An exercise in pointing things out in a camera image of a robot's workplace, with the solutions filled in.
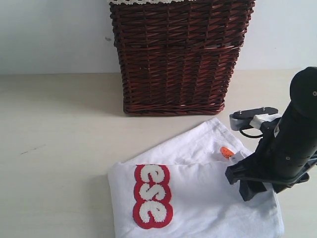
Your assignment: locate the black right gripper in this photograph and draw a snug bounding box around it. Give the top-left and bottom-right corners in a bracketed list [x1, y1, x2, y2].
[225, 104, 317, 201]

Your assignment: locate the white t-shirt with red lettering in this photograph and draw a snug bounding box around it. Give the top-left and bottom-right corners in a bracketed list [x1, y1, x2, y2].
[108, 119, 284, 238]

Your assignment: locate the brown wicker basket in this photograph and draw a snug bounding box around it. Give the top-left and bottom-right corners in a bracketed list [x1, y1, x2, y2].
[109, 0, 255, 116]

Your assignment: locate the white lace basket liner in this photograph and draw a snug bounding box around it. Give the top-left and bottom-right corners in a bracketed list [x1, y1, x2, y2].
[107, 0, 185, 5]

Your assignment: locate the orange neck label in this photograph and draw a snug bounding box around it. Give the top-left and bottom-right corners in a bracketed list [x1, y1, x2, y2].
[220, 147, 235, 160]

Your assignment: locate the black camera cable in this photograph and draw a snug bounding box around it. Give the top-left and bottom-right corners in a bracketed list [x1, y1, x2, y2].
[239, 126, 264, 139]

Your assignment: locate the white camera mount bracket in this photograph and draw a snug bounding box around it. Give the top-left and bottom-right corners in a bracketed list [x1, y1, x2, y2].
[249, 114, 281, 129]

